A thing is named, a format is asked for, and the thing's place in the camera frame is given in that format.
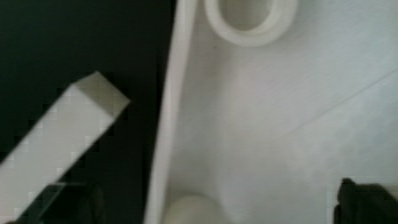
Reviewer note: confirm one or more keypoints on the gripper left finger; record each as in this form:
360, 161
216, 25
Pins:
69, 204

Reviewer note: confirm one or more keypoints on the white square tabletop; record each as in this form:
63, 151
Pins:
280, 115

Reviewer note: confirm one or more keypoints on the white obstacle fence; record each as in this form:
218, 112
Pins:
60, 139

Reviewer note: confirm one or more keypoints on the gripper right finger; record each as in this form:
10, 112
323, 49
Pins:
367, 204

